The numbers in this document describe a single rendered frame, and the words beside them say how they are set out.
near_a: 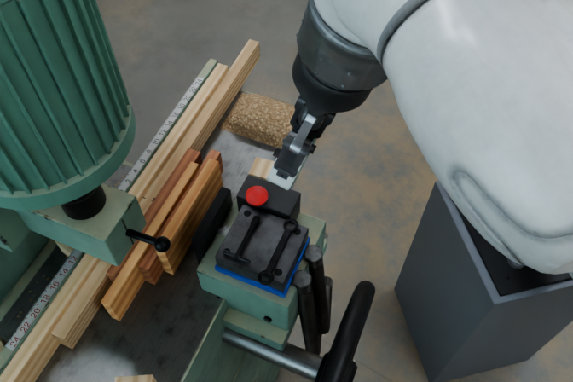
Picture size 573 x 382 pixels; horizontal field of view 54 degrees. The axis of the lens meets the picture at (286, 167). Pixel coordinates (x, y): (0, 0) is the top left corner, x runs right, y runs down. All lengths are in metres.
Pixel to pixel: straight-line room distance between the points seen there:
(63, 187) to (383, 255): 1.43
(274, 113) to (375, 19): 0.59
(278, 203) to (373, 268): 1.12
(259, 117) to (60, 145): 0.49
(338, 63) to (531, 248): 0.21
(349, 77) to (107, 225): 0.37
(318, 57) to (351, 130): 1.69
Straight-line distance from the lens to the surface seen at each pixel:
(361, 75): 0.46
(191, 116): 0.93
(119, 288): 0.78
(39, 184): 0.55
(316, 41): 0.45
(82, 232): 0.70
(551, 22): 0.34
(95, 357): 0.82
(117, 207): 0.71
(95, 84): 0.50
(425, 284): 1.53
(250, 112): 0.95
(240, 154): 0.94
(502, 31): 0.32
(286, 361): 0.86
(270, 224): 0.75
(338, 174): 2.01
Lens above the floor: 1.65
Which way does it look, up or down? 55 degrees down
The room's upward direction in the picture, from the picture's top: straight up
